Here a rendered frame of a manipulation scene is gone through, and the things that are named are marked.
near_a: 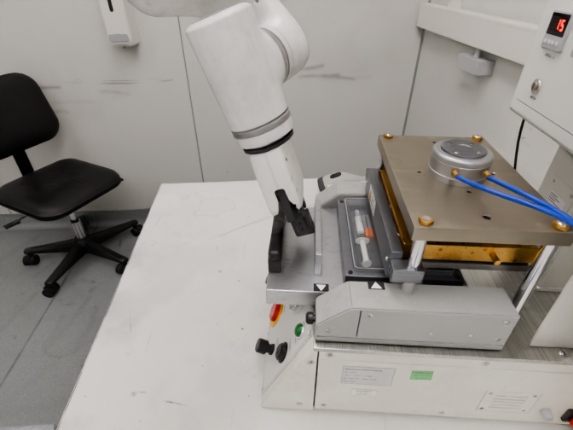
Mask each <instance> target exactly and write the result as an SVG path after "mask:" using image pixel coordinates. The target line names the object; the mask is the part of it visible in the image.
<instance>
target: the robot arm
mask: <svg viewBox="0 0 573 430"><path fill-rule="evenodd" d="M127 1H128V2H129V3H130V4H131V5H132V6H134V7H135V8H136V9H138V10H139V11H140V12H142V13H144V14H145V15H149V16H153V17H175V16H191V17H199V18H201V19H199V20H197V21H196V22H194V23H193V24H191V25H190V26H189V27H188V28H187V30H186V36H187V38H188V41H189V43H190V45H191V47H192V49H193V51H194V53H195V56H196V58H197V60H198V62H199V64H200V66H201V68H202V71H203V73H204V75H205V77H206V79H207V81H208V84H209V85H210V87H211V90H212V92H213V94H214V96H215V98H216V100H217V103H218V105H219V107H220V109H221V111H222V113H223V116H224V118H225V119H226V121H227V124H228V126H229V129H230V130H231V132H232V134H233V136H234V139H235V141H236V143H237V145H238V147H239V148H243V150H244V152H245V154H249V155H250V159H251V163H252V168H253V170H254V173H255V176H256V178H257V181H258V184H259V187H260V189H261V191H262V193H263V197H264V199H265V201H266V204H267V206H268V209H269V211H270V213H271V214H272V215H273V216H275V215H277V214H278V212H279V206H280V203H281V205H282V208H283V210H284V213H285V215H286V220H287V222H288V223H291V225H292V227H293V230H294V232H295V234H296V236H297V237H300V236H303V235H309V234H313V233H315V225H314V222H313V220H312V217H311V216H310V211H309V209H308V208H306V203H305V200H304V177H303V173H302V171H301V168H300V165H299V163H298V159H297V156H296V154H295V152H294V150H293V147H292V144H291V142H290V138H291V137H292V135H293V129H292V128H293V126H294V123H293V120H292V114H291V112H290V110H289V108H288V106H287V101H286V99H285V97H284V94H283V90H282V85H283V83H285V82H286V81H287V80H288V79H290V78H291V77H293V76H294V75H296V74H297V73H299V72H300V71H301V70H302V68H303V67H304V66H305V64H306V62H307V60H308V59H309V55H310V47H309V43H308V40H307V37H306V36H305V34H304V31H303V30H302V28H301V27H300V25H299V24H298V23H297V22H296V20H295V19H294V18H293V17H292V15H291V14H290V13H289V12H288V10H287V9H286V8H285V7H284V6H283V5H282V4H281V2H280V1H279V0H127ZM305 208H306V209H305Z"/></svg>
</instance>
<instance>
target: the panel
mask: <svg viewBox="0 0 573 430"><path fill-rule="evenodd" d="M308 311H313V305H304V307H303V309H302V310H301V311H300V312H299V313H298V314H296V313H293V312H292V311H291V310H290V308H289V305H283V304H281V309H280V313H279V315H278V317H277V318H276V320H275V321H274V322H273V321H269V336H268V341H269V343H270V344H275V350H274V352H273V354H272V355H269V354H268V353H267V352H266V358H265V365H264V372H263V385H262V389H261V390H262V392H261V395H263V394H264V393H265V391H266V390H267V389H268V388H269V387H270V385H271V384H272V383H273V382H274V381H275V379H276V378H277V377H278V376H279V375H280V373H281V372H282V371H283V370H284V369H285V367H286V366H287V365H288V364H289V363H290V362H291V361H292V360H293V359H294V357H295V356H296V355H297V354H298V353H299V351H300V350H301V349H302V348H303V347H304V345H305V344H306V343H307V342H308V341H309V339H310V338H311V337H312V336H313V324H312V325H310V324H307V323H306V321H305V314H306V313H307V312H308ZM298 323H302V325H303V327H302V331H301V333H300V335H299V337H296V335H295V334H294V328H295V326H296V325H297V324H298ZM280 343H285V345H286V349H285V353H284V356H283V358H282V359H281V360H280V361H278V360H276V358H275V352H276V349H277V346H278V345H279V344H280Z"/></svg>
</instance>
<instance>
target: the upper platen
mask: <svg viewBox="0 0 573 430"><path fill-rule="evenodd" d="M379 177H380V180H381V183H382V186H383V189H384V192H385V197H386V199H387V202H388V205H389V208H390V210H391V216H392V218H393V221H394V224H395V226H396V232H397V234H398V237H399V240H400V243H401V246H402V250H403V255H402V259H408V257H409V254H410V250H411V246H412V243H413V241H412V240H411V239H410V236H409V233H408V230H407V227H406V224H405V222H404V219H403V217H402V213H401V210H400V207H399V205H398V203H397V200H396V196H395V194H394V191H393V188H392V186H391V182H390V179H389V177H388V174H387V171H386V170H380V171H379ZM538 250H539V247H538V246H537V245H522V244H500V243H477V242H455V241H427V244H426V247H425V252H424V255H423V259H422V261H421V262H422V264H423V267H426V268H446V269H467V270H506V271H526V272H527V270H528V269H529V267H530V265H529V263H532V261H533V259H534V257H535V256H536V254H537V252H538Z"/></svg>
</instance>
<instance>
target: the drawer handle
mask: <svg viewBox="0 0 573 430"><path fill-rule="evenodd" d="M286 219H287V218H286V215H285V213H284V210H283V208H282V205H281V203H280V206H279V212H278V214H277V215H275V216H274V219H273V224H272V230H271V236H270V241H269V251H268V269H269V272H281V257H282V249H283V241H284V233H285V225H286Z"/></svg>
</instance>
